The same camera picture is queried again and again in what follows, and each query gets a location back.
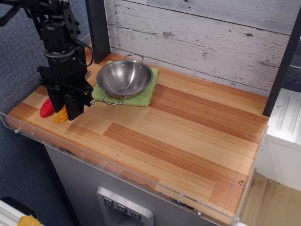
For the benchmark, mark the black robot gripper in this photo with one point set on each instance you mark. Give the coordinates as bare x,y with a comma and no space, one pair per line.
65,67

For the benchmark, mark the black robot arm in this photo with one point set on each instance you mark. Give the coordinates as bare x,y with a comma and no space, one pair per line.
53,20

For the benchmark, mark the clear acrylic table guard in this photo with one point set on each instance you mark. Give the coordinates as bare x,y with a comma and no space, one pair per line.
196,142

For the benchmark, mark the green cloth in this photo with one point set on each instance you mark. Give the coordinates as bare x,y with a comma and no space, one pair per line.
142,100

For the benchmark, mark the grey toy fridge cabinet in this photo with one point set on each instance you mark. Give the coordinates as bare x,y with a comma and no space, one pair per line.
113,188

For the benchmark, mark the silver dispenser button panel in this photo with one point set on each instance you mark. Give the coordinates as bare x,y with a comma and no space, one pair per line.
120,211

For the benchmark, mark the yellow object at corner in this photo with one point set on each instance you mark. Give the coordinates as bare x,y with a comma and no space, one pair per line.
28,221

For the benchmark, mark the white ribbed side unit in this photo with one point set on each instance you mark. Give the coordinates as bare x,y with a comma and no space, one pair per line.
279,157

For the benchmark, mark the red-handled metal fork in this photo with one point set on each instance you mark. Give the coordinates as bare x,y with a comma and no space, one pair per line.
45,109

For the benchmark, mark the stainless steel bowl with handles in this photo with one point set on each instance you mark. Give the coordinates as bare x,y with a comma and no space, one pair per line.
124,79

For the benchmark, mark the black left vertical post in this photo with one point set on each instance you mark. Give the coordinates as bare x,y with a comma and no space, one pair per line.
98,29

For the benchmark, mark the black vertical post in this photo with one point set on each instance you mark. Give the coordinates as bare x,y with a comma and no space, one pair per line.
284,66
98,29

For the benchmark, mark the black right vertical post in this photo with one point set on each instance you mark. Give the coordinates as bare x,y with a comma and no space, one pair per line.
284,66

